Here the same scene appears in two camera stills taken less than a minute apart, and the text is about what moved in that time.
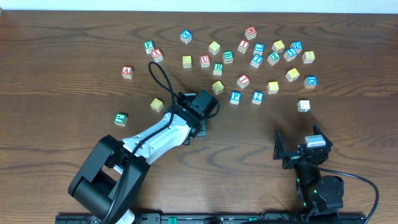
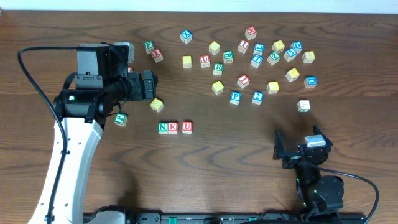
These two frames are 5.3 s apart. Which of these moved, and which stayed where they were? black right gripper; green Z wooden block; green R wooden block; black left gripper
Moved: black left gripper
Stayed: green R wooden block; green Z wooden block; black right gripper
